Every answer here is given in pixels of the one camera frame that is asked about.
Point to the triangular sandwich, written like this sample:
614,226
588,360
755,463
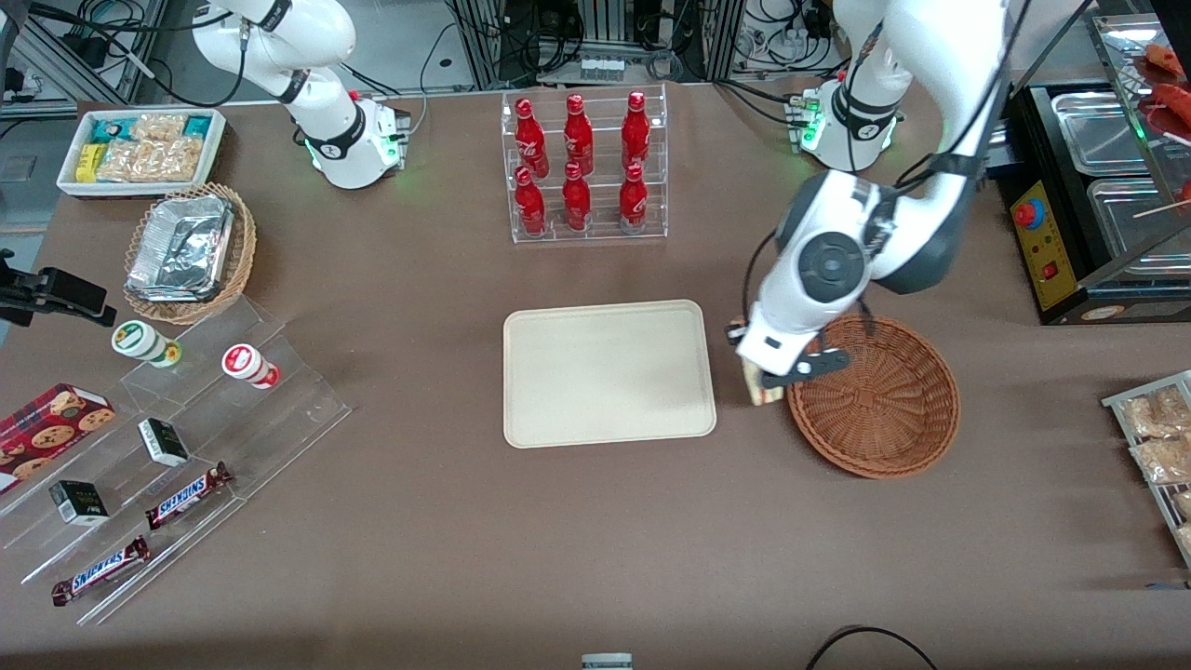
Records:
765,395

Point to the aluminium frame rack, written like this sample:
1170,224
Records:
484,37

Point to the white rectangular snack bin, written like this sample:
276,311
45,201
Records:
216,149

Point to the yellow snack packet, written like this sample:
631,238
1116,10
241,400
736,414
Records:
89,163

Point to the round brown wicker basket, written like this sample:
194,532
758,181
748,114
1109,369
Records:
884,409

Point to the clear acrylic bottle rack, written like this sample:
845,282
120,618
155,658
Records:
600,233

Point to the teal snack packet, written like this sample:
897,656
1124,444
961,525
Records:
107,130
197,125

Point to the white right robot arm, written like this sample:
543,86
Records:
307,56

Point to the light wicker basket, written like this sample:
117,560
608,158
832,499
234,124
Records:
244,251

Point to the grey device with green light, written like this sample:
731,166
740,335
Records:
997,154

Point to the red cookie box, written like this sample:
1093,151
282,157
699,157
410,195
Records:
46,428

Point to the Snickers bar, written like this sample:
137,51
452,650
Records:
186,495
100,570

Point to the green lid yogurt cup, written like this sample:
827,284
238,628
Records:
140,340

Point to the small black carton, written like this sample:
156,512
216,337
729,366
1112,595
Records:
163,442
79,502

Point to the red lid yogurt cup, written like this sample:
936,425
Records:
244,361

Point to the clear bag of crackers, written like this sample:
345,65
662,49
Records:
158,127
149,160

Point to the beige plastic tray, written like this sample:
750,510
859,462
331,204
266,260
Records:
609,372

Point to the aluminium foil container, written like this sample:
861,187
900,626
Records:
181,247

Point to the small grey box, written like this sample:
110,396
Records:
607,662

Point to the steel pan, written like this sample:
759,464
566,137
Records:
1126,223
1098,130

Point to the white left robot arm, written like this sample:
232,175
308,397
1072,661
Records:
930,56

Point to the black food warmer appliance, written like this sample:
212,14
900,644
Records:
1047,251

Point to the clear acrylic stepped shelf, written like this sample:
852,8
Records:
260,419

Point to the red cola bottle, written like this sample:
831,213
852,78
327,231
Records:
635,135
578,138
529,205
633,200
576,203
531,140

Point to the grey wrist camera black bracket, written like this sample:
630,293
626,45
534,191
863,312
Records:
805,366

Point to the clear bag of pastry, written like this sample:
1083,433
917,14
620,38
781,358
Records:
1158,414
1163,459

